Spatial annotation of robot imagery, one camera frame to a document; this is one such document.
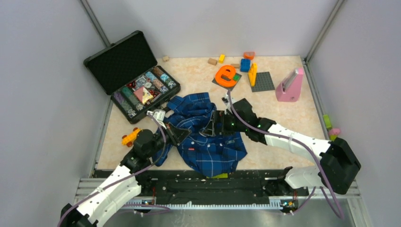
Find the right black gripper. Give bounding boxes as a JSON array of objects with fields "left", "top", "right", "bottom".
[{"left": 203, "top": 110, "right": 247, "bottom": 136}]

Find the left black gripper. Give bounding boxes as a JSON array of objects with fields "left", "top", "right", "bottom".
[{"left": 146, "top": 121, "right": 192, "bottom": 157}]

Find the blue plaid shirt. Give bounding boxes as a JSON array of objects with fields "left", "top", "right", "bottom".
[{"left": 166, "top": 92, "right": 247, "bottom": 177}]

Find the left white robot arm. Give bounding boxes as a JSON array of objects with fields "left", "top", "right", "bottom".
[{"left": 57, "top": 123, "right": 191, "bottom": 227}]

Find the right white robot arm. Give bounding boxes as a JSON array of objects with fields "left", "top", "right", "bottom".
[{"left": 202, "top": 97, "right": 361, "bottom": 195}]

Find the lime green brick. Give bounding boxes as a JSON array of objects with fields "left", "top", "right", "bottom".
[{"left": 211, "top": 173, "right": 228, "bottom": 179}]

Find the orange toy car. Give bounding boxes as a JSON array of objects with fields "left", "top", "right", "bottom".
[{"left": 122, "top": 128, "right": 141, "bottom": 147}]

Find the dark small baseplate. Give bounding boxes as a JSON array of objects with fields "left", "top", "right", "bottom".
[{"left": 212, "top": 75, "right": 242, "bottom": 91}]

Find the orange letter e toy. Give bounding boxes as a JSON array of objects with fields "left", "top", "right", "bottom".
[{"left": 215, "top": 65, "right": 236, "bottom": 88}]

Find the wooden block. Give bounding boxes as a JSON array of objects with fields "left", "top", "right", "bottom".
[{"left": 208, "top": 58, "right": 218, "bottom": 66}]

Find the yellow toy piece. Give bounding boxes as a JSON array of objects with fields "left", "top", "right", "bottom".
[{"left": 248, "top": 63, "right": 258, "bottom": 87}]

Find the grey lego baseplate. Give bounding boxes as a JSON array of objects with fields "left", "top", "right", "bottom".
[{"left": 251, "top": 72, "right": 275, "bottom": 93}]

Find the small yellow block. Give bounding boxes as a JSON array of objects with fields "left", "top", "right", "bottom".
[{"left": 218, "top": 54, "right": 225, "bottom": 64}]

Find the blue lego brick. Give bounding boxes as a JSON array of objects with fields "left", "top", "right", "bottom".
[{"left": 240, "top": 59, "right": 251, "bottom": 72}]

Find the small wooden cube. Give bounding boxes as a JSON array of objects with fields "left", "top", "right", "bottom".
[{"left": 162, "top": 56, "right": 170, "bottom": 62}]

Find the black poker chip case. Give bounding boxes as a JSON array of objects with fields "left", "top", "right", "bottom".
[{"left": 83, "top": 30, "right": 181, "bottom": 124}]

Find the orange cup toy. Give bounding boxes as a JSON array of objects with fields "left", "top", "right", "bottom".
[{"left": 243, "top": 52, "right": 255, "bottom": 60}]

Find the pink wedge stand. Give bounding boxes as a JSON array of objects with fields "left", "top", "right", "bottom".
[{"left": 275, "top": 68, "right": 305, "bottom": 102}]

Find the green pink toy outside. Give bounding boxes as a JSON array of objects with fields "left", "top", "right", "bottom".
[{"left": 323, "top": 114, "right": 341, "bottom": 141}]

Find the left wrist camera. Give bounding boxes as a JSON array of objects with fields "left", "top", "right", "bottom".
[{"left": 147, "top": 109, "right": 166, "bottom": 124}]

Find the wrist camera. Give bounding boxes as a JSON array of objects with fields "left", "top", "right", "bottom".
[
  {"left": 221, "top": 92, "right": 234, "bottom": 110},
  {"left": 147, "top": 109, "right": 166, "bottom": 124}
]

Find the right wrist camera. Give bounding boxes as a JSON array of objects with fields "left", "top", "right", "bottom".
[{"left": 221, "top": 92, "right": 234, "bottom": 110}]

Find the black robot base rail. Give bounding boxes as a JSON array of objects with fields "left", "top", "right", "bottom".
[{"left": 78, "top": 169, "right": 317, "bottom": 210}]

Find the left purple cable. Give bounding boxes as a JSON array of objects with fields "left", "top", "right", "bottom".
[{"left": 56, "top": 113, "right": 171, "bottom": 227}]

